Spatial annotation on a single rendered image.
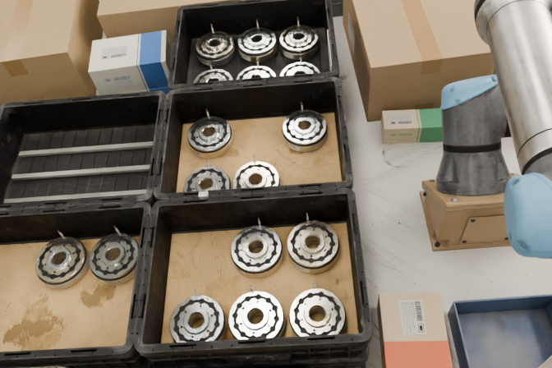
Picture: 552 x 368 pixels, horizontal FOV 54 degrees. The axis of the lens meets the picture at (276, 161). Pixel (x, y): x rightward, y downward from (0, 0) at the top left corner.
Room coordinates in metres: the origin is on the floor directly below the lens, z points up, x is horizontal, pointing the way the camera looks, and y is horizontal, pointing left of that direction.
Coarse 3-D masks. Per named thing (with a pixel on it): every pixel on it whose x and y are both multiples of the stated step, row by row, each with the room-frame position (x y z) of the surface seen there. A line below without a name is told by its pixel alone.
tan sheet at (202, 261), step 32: (192, 256) 0.52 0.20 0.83; (224, 256) 0.51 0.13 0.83; (192, 288) 0.45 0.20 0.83; (224, 288) 0.44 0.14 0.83; (256, 288) 0.43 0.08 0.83; (288, 288) 0.42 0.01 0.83; (352, 288) 0.40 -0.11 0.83; (256, 320) 0.37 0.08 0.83; (288, 320) 0.36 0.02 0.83; (320, 320) 0.35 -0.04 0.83; (352, 320) 0.34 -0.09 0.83
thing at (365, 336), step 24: (288, 192) 0.58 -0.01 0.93; (312, 192) 0.57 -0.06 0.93; (336, 192) 0.56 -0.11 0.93; (360, 240) 0.45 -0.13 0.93; (360, 264) 0.40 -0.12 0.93; (144, 288) 0.42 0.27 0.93; (360, 288) 0.36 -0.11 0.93; (144, 312) 0.38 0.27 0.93; (144, 336) 0.34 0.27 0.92; (312, 336) 0.29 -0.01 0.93; (336, 336) 0.29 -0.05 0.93; (360, 336) 0.28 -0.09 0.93
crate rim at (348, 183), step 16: (288, 80) 0.87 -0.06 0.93; (304, 80) 0.87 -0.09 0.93; (320, 80) 0.86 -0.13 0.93; (336, 80) 0.85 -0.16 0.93; (336, 96) 0.81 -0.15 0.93; (160, 144) 0.75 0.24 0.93; (160, 160) 0.71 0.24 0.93; (160, 176) 0.67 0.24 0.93; (352, 176) 0.59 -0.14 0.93; (160, 192) 0.62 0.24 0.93; (192, 192) 0.61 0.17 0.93; (208, 192) 0.61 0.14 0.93; (224, 192) 0.60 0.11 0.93; (240, 192) 0.59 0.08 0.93; (256, 192) 0.59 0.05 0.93
